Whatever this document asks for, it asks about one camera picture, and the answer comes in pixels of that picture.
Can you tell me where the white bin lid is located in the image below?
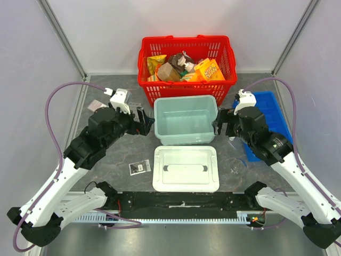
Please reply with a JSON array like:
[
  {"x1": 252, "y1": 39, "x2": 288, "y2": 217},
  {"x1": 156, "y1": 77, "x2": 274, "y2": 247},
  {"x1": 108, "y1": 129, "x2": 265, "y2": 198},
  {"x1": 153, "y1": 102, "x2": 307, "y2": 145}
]
[{"x1": 152, "y1": 146, "x2": 220, "y2": 193}]

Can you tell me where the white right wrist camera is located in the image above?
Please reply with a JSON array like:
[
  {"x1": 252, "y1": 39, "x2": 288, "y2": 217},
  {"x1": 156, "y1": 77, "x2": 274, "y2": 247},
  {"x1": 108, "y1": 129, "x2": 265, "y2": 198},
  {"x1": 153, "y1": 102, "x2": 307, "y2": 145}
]
[{"x1": 234, "y1": 89, "x2": 256, "y2": 115}]

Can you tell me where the white pump bottle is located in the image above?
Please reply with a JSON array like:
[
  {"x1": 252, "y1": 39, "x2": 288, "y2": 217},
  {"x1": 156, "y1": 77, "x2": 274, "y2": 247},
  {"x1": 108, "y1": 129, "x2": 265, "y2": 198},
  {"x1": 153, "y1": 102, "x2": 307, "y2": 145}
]
[{"x1": 178, "y1": 57, "x2": 195, "y2": 73}]

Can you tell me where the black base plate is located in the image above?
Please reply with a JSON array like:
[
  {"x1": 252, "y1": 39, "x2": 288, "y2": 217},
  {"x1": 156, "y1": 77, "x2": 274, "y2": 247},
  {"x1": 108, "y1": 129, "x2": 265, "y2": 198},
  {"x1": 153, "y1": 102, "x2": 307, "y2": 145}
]
[{"x1": 96, "y1": 181, "x2": 266, "y2": 219}]

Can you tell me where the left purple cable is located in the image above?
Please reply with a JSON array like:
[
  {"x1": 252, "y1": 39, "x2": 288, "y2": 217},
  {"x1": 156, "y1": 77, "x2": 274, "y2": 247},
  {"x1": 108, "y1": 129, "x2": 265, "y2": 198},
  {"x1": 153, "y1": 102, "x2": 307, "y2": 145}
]
[{"x1": 13, "y1": 81, "x2": 142, "y2": 253}]

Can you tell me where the blue compartment tray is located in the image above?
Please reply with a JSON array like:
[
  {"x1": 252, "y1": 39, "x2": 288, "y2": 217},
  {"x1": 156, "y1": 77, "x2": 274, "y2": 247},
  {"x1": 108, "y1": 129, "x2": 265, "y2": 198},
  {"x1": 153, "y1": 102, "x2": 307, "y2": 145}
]
[{"x1": 233, "y1": 92, "x2": 293, "y2": 166}]

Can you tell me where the clear test tube rack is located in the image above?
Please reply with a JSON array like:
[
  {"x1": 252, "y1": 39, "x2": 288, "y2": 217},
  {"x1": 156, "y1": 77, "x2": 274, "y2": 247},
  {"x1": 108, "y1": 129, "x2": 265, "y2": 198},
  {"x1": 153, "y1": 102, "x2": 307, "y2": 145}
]
[{"x1": 128, "y1": 102, "x2": 141, "y2": 111}]

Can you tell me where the black powder sachet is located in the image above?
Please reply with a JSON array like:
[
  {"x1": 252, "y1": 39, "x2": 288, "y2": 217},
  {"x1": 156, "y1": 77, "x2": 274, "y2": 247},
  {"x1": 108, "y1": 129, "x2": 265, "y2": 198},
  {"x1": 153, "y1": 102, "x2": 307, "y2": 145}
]
[{"x1": 128, "y1": 159, "x2": 151, "y2": 175}]

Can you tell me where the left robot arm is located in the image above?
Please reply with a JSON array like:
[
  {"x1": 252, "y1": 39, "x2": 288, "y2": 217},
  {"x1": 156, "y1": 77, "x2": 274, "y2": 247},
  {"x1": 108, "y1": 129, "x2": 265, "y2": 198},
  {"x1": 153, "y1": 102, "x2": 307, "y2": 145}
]
[{"x1": 7, "y1": 107, "x2": 155, "y2": 252}]

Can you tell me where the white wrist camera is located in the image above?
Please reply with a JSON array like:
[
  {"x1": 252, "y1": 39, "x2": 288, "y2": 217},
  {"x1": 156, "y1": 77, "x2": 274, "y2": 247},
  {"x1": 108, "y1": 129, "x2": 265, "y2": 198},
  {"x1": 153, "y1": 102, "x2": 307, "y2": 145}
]
[
  {"x1": 234, "y1": 89, "x2": 256, "y2": 115},
  {"x1": 104, "y1": 87, "x2": 131, "y2": 115}
]

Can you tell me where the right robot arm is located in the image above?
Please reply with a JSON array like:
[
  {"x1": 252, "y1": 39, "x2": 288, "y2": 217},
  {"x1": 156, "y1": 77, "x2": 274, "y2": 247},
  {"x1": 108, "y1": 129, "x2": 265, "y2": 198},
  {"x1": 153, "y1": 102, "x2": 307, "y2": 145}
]
[{"x1": 212, "y1": 107, "x2": 340, "y2": 249}]

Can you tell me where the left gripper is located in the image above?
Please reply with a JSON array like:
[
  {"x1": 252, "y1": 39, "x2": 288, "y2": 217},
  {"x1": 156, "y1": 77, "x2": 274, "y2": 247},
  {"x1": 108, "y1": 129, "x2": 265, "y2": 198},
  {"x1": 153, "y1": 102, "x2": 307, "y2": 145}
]
[{"x1": 103, "y1": 105, "x2": 155, "y2": 149}]

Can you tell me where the purple cable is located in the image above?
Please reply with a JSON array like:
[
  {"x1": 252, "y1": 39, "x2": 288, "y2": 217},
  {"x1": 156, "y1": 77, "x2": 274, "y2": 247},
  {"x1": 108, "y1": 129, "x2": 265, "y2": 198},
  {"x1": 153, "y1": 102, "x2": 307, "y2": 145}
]
[
  {"x1": 243, "y1": 77, "x2": 341, "y2": 247},
  {"x1": 13, "y1": 81, "x2": 142, "y2": 253}
]

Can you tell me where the light teal plastic bin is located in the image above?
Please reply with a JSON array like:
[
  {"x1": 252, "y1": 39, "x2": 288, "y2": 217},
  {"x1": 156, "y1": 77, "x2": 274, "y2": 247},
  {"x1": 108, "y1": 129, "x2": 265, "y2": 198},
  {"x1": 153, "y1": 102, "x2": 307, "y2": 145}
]
[{"x1": 154, "y1": 95, "x2": 218, "y2": 146}]

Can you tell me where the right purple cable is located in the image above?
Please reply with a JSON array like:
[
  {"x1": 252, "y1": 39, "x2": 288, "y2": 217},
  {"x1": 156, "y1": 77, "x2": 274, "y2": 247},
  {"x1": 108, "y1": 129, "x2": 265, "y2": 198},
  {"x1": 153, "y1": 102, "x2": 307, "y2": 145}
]
[{"x1": 243, "y1": 77, "x2": 341, "y2": 247}]

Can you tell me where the yellow snack bag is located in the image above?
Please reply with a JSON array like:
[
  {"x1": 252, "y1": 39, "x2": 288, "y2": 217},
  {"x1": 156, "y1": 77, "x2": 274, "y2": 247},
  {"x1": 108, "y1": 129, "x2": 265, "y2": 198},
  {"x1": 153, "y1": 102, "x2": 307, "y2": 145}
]
[{"x1": 147, "y1": 54, "x2": 167, "y2": 75}]

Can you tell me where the slotted cable duct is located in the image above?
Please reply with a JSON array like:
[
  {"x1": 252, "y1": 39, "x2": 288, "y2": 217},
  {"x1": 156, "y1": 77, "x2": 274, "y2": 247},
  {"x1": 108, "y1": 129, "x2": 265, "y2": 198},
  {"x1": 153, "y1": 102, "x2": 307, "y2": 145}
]
[{"x1": 74, "y1": 212, "x2": 250, "y2": 225}]

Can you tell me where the orange Scrub Daddy box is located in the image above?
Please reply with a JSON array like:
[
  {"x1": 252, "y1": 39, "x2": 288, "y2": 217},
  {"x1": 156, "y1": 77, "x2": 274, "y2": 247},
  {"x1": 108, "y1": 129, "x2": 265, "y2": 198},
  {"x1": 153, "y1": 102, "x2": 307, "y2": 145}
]
[{"x1": 194, "y1": 58, "x2": 225, "y2": 82}]

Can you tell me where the brown cardboard box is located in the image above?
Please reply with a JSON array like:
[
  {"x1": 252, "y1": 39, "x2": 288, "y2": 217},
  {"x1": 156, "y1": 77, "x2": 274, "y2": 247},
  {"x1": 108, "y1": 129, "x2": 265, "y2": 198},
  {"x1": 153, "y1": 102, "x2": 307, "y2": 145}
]
[{"x1": 157, "y1": 62, "x2": 182, "y2": 82}]

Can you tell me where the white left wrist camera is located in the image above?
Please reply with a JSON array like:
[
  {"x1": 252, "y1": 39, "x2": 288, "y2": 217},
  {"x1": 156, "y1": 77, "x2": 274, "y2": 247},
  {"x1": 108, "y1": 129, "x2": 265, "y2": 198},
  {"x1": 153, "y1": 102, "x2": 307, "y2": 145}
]
[{"x1": 104, "y1": 87, "x2": 131, "y2": 115}]

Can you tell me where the red plastic shopping basket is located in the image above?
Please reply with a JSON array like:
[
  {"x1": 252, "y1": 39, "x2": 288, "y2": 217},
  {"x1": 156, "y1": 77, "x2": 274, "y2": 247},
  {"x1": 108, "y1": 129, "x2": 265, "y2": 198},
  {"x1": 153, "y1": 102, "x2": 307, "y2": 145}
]
[{"x1": 137, "y1": 35, "x2": 237, "y2": 107}]

